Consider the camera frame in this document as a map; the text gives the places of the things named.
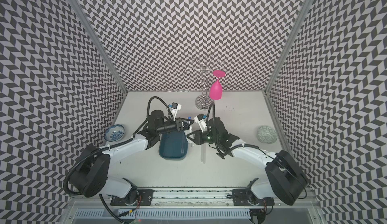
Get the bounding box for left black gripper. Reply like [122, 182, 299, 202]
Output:
[157, 117, 194, 135]

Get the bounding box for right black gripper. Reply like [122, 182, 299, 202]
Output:
[186, 129, 219, 146]

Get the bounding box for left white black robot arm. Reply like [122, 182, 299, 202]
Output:
[62, 110, 194, 198]

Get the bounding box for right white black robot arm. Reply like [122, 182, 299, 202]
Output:
[186, 114, 309, 205]

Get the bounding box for teal rectangular plastic tray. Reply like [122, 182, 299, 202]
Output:
[159, 131, 188, 160]

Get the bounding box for blue patterned small bowl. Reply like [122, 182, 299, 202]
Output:
[103, 124, 125, 142]

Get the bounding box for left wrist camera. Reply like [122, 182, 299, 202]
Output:
[168, 103, 181, 121]

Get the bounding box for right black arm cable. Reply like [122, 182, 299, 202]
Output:
[206, 101, 309, 200]

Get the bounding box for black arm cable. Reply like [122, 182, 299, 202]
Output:
[206, 101, 309, 200]
[62, 96, 174, 224]

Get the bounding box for chrome wire glass rack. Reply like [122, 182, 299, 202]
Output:
[183, 54, 224, 111]

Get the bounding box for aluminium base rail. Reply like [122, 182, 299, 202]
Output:
[61, 188, 324, 224]

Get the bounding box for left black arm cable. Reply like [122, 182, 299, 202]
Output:
[62, 96, 174, 224]

